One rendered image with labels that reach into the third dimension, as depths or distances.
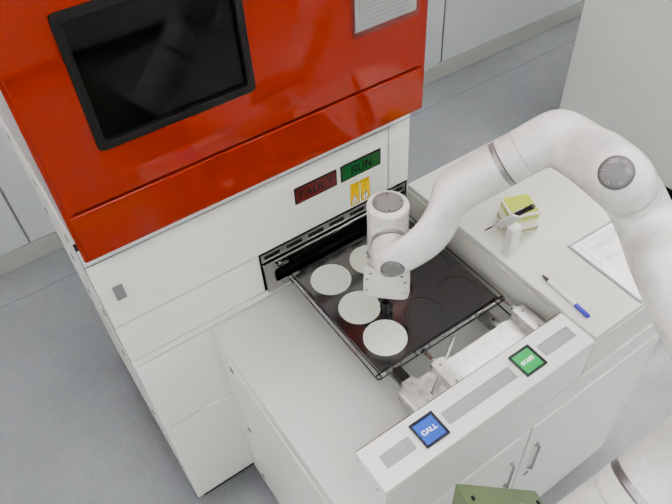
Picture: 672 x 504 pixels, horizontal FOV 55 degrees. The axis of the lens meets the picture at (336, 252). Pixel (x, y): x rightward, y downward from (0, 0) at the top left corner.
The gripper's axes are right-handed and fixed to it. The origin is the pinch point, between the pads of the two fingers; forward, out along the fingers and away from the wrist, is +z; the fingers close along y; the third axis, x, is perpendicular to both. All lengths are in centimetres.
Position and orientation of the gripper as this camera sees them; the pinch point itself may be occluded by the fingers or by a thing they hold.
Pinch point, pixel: (386, 304)
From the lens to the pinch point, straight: 149.3
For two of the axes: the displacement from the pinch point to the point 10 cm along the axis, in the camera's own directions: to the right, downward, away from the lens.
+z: 0.5, 6.9, 7.2
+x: 1.6, -7.2, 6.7
